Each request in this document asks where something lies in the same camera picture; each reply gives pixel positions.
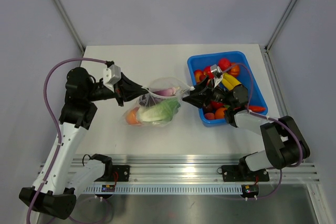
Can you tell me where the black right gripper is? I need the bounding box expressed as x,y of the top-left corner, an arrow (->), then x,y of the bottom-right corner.
183,74 -> 234,109

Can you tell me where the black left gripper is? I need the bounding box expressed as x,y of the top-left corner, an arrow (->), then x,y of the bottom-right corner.
85,72 -> 149,106

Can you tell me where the green lettuce head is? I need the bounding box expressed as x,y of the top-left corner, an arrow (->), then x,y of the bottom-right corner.
137,98 -> 181,123

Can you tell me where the clear dotted zip top bag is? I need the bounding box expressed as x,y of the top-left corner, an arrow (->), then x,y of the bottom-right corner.
123,77 -> 194,126

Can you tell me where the purple onion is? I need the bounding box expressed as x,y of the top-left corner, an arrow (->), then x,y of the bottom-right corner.
138,87 -> 179,106

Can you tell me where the yellow orange with leaf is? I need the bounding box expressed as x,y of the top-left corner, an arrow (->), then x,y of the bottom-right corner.
125,108 -> 140,125

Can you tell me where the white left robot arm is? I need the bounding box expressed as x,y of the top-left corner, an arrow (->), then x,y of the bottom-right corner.
19,65 -> 148,219

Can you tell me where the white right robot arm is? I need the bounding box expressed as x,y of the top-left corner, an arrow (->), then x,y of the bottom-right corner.
182,79 -> 310,182

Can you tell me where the small pink peach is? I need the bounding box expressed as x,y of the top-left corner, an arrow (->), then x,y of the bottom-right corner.
204,113 -> 216,121

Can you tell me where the orange fruit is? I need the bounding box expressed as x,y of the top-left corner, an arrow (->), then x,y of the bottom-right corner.
215,107 -> 227,120

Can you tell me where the blue plastic bin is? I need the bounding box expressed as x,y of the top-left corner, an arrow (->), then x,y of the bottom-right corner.
186,50 -> 268,128

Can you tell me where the yellow banana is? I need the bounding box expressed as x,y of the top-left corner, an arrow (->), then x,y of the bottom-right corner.
221,72 -> 241,91

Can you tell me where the red apple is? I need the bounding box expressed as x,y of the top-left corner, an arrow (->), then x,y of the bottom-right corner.
218,58 -> 232,71

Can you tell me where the orange small pumpkin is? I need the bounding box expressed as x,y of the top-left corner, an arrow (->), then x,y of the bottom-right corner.
229,65 -> 240,77

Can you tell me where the orange carrot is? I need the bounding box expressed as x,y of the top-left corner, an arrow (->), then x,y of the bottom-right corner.
249,105 -> 266,113

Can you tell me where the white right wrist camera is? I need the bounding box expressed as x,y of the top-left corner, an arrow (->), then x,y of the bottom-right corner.
210,65 -> 223,87

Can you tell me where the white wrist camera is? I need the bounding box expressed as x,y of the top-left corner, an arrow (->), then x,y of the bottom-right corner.
103,61 -> 121,91
210,65 -> 223,87

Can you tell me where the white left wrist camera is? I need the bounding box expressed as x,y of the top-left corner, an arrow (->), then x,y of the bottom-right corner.
103,61 -> 121,91

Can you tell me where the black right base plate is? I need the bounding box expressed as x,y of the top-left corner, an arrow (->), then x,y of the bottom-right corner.
220,165 -> 270,182

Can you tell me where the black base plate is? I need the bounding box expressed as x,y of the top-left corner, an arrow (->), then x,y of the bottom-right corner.
220,165 -> 270,182
94,165 -> 131,183

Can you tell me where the aluminium rail frame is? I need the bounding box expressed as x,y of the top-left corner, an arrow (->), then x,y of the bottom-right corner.
34,155 -> 321,196

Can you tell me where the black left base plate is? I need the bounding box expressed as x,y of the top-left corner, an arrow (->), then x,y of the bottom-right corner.
94,165 -> 131,183

